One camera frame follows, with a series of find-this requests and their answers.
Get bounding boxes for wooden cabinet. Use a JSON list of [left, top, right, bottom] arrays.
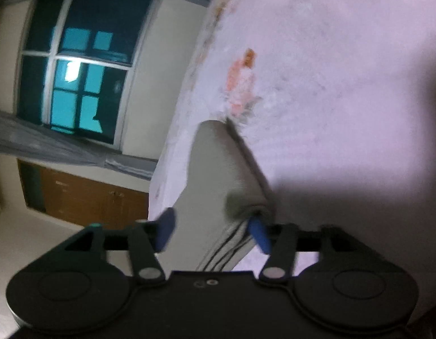
[[17, 158, 150, 231]]

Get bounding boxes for bed with pink floral sheet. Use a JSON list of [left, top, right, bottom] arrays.
[[147, 0, 436, 325]]

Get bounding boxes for grey pants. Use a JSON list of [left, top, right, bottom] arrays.
[[170, 119, 276, 272]]

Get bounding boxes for sliding glass window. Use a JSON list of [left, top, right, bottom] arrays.
[[14, 0, 163, 148]]

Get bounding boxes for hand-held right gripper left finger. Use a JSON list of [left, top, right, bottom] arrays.
[[64, 208, 178, 284]]

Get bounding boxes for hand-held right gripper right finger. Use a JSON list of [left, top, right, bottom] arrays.
[[249, 219, 367, 284]]

